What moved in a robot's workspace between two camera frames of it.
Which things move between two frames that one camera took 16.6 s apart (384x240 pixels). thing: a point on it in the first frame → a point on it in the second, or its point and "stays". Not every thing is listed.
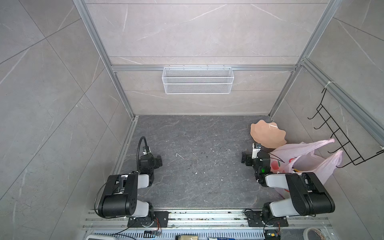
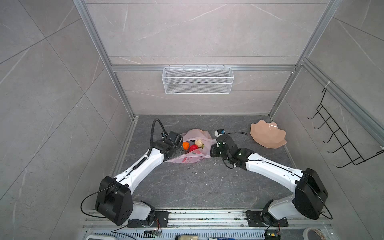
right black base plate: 255,218 stays
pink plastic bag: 297,157 → 189,156
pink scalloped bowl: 268,134 stays
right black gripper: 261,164 → 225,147
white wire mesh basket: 197,80 stays
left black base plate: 155,219 stays
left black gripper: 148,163 → 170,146
